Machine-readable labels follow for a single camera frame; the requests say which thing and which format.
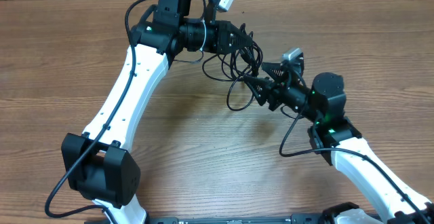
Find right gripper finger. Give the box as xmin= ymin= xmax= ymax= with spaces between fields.
xmin=262 ymin=62 xmax=283 ymax=81
xmin=243 ymin=75 xmax=273 ymax=106

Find black cable with silver plug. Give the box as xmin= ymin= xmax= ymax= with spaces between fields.
xmin=201 ymin=22 xmax=264 ymax=82

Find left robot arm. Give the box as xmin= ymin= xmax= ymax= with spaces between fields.
xmin=61 ymin=0 xmax=252 ymax=223

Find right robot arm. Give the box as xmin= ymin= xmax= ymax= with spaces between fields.
xmin=243 ymin=60 xmax=433 ymax=223

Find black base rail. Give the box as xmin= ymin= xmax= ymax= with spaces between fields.
xmin=84 ymin=212 xmax=386 ymax=224

